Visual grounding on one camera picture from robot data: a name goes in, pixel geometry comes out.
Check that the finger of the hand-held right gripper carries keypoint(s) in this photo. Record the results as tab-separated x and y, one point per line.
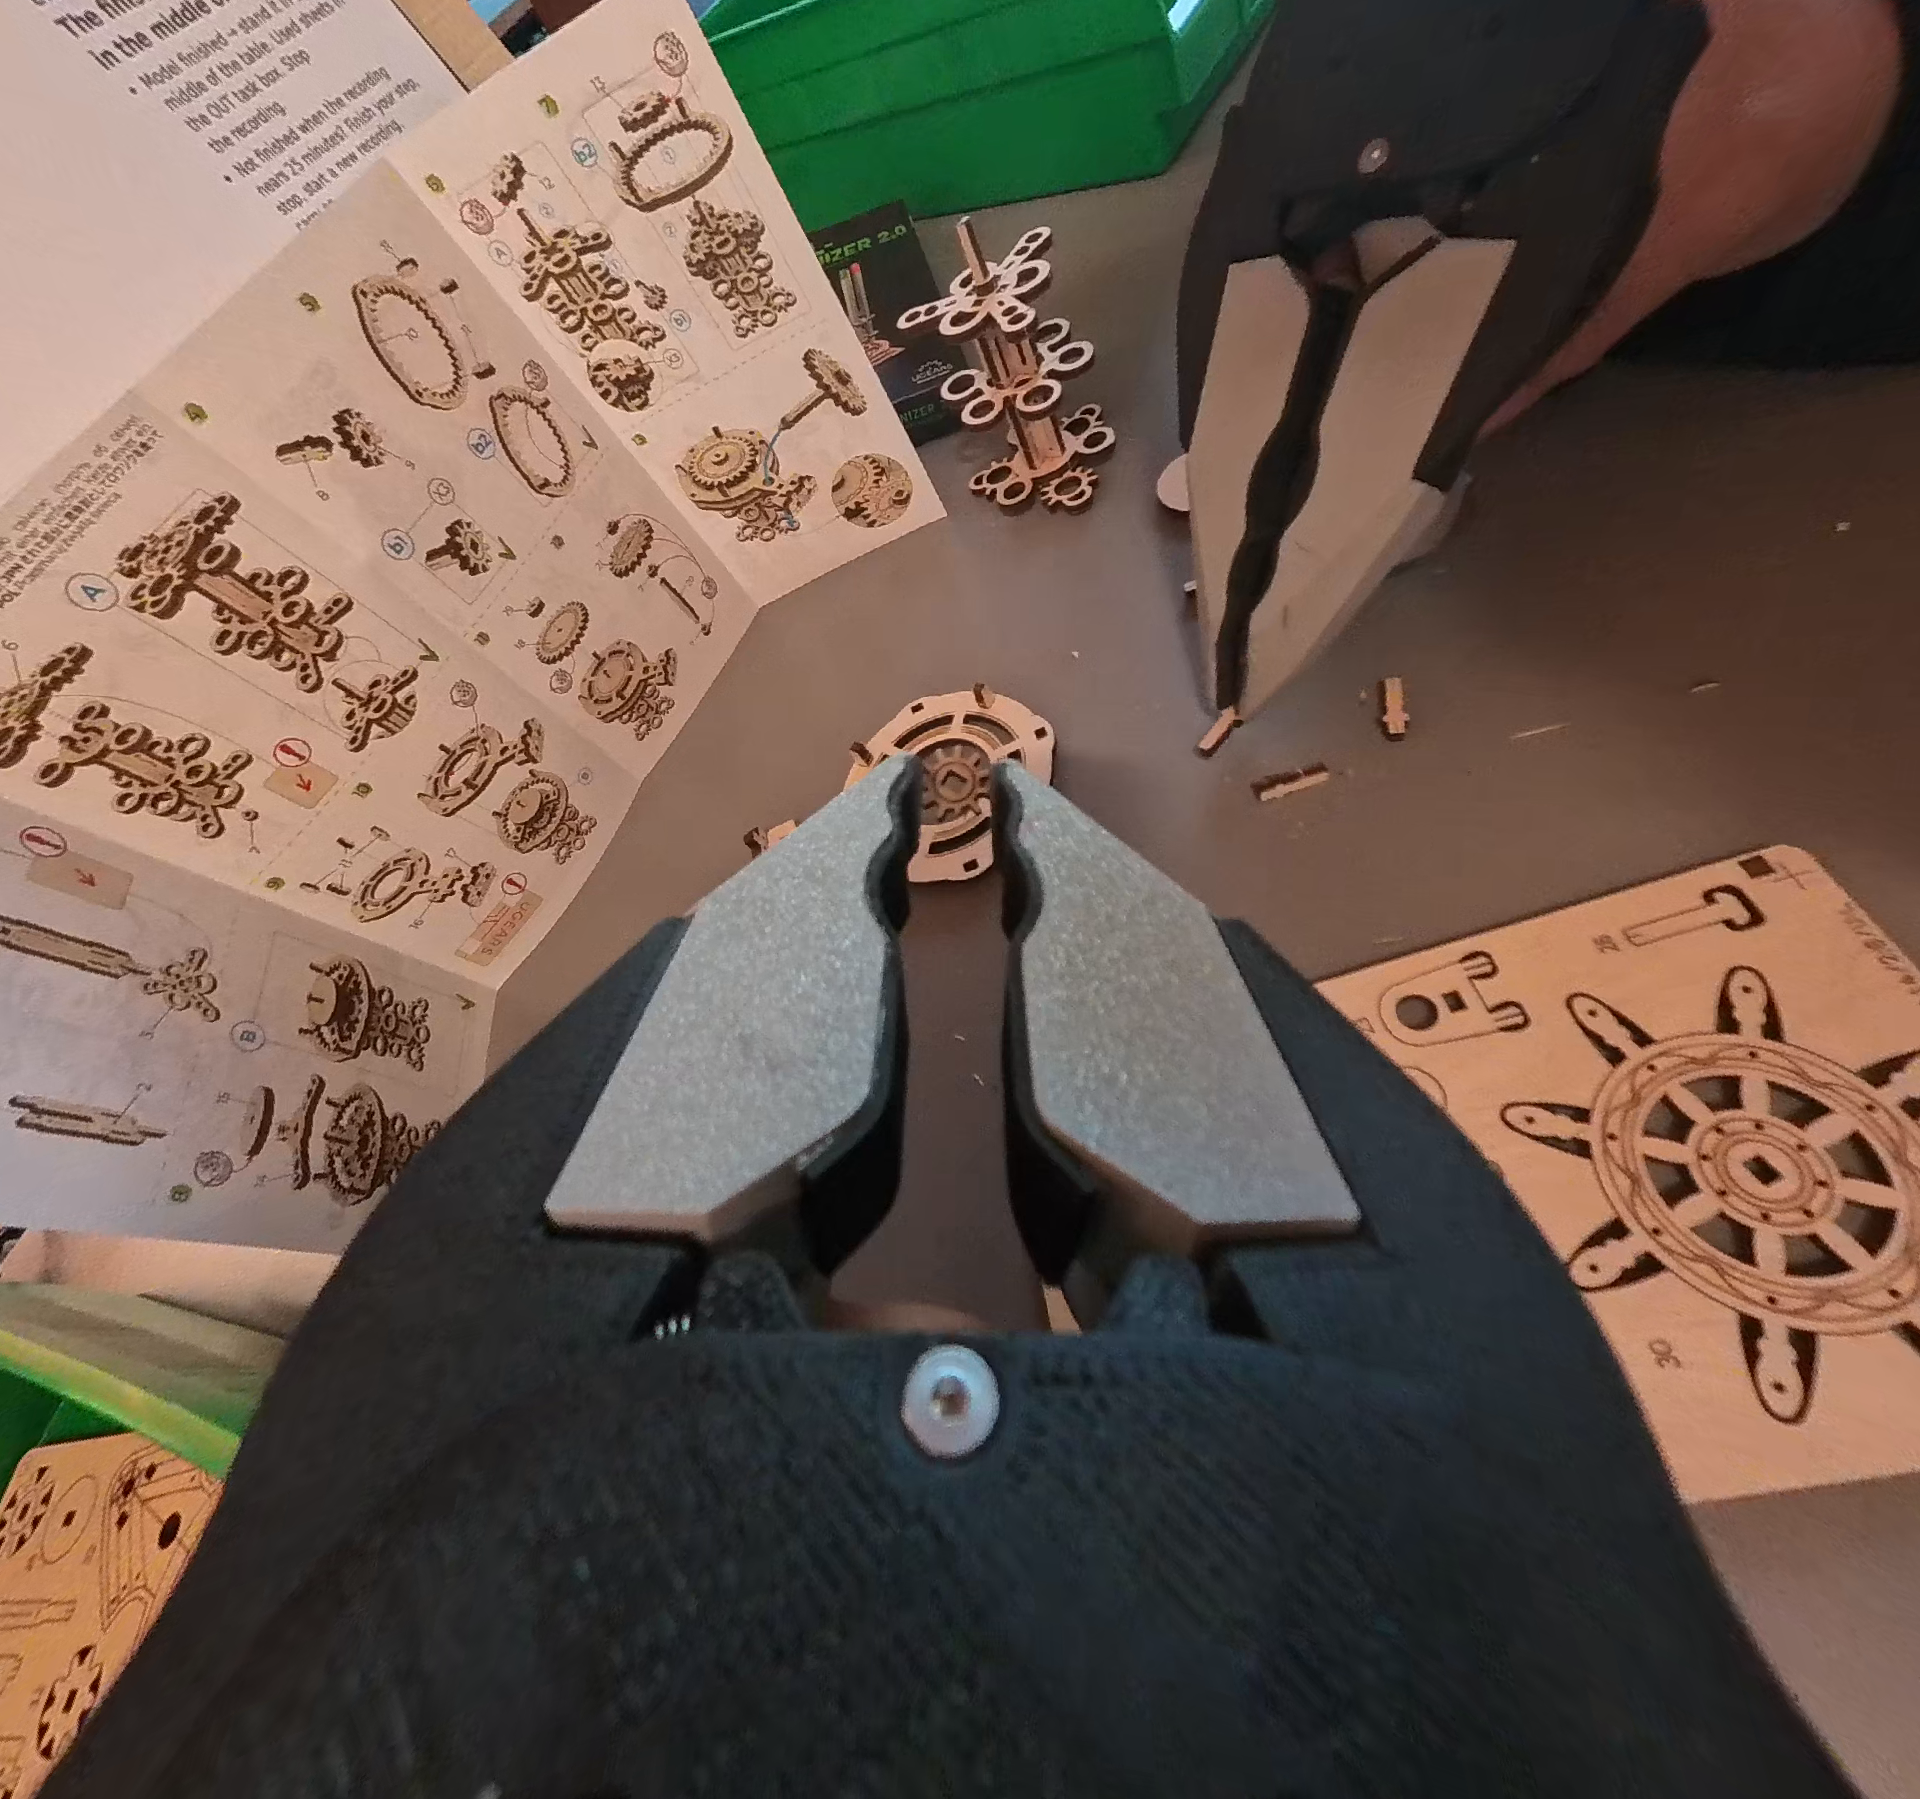
1253	449
1395	404

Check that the person's right forearm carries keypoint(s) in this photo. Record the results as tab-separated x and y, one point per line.
1860	254

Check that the tiny wooden part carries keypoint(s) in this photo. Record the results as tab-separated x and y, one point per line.
770	837

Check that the wooden sheet with cutout parts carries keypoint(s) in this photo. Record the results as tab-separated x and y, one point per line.
91	1604

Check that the round wooden disc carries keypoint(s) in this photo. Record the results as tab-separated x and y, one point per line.
1173	486

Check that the small dark cardboard box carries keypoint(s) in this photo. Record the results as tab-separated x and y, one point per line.
877	314

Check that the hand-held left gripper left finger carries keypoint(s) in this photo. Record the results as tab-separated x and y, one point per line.
737	1034

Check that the wooden looped tower model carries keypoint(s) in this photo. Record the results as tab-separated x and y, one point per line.
1022	375

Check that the person's right hand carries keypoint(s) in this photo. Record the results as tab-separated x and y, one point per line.
1755	105

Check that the folded assembly instruction sheet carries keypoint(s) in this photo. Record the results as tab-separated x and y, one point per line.
374	479

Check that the wooden sheet with wheel cutouts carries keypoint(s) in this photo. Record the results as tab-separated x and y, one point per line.
1651	1078

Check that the white printed task sheet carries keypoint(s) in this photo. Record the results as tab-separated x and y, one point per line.
166	180

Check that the green plastic bin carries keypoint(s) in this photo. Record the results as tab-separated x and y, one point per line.
960	73
121	1395

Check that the round wooden gear assembly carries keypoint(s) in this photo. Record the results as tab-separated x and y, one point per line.
955	765

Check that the small wooden peg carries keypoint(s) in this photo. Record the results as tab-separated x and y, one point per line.
1292	782
1221	733
1395	710

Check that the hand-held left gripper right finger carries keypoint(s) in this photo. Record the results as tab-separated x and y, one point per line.
1162	1034

